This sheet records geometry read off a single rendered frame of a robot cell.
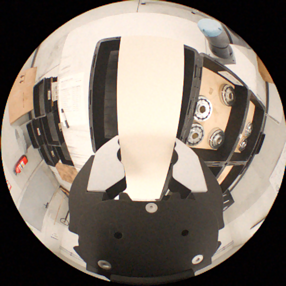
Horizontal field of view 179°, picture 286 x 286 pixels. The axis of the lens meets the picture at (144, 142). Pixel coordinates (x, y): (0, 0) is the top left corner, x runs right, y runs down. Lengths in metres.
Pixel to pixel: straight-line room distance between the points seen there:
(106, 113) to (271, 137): 3.55
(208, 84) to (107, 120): 0.44
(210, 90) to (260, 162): 3.30
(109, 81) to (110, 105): 0.09
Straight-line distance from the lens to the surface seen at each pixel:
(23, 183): 2.88
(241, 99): 0.54
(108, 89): 0.40
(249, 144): 0.80
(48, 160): 1.98
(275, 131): 3.45
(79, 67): 0.64
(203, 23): 0.50
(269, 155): 3.47
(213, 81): 0.47
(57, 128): 1.23
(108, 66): 0.41
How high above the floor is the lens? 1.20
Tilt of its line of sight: 60 degrees down
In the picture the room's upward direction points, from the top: 180 degrees clockwise
